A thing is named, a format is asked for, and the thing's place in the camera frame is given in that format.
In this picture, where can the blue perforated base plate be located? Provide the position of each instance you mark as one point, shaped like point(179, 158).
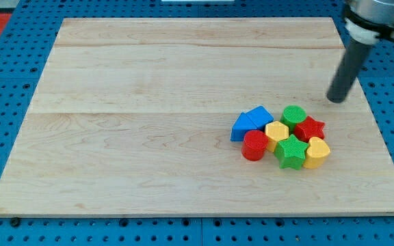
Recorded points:
point(25, 44)

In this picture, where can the blue triangle block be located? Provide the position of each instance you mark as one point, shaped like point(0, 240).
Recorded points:
point(242, 125)

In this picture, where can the green star block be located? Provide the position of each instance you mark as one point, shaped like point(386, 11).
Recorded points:
point(290, 153)

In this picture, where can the red star block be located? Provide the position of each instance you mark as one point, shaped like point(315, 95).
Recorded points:
point(309, 128)

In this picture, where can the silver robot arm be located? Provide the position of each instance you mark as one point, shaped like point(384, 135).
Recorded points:
point(368, 21)

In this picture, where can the green cylinder block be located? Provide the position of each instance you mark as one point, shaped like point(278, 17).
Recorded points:
point(292, 115)

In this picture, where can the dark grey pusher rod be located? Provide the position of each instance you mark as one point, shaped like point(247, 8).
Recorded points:
point(353, 59)

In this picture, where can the red cylinder block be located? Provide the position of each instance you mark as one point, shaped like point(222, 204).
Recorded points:
point(254, 145)

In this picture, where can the blue cube block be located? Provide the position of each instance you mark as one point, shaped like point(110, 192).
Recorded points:
point(260, 117)

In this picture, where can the yellow heart block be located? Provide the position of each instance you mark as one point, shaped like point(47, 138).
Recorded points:
point(316, 154)

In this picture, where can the yellow hexagon block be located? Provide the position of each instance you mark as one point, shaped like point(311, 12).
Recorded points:
point(275, 132)

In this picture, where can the light wooden board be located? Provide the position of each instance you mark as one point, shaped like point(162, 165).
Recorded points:
point(132, 118)

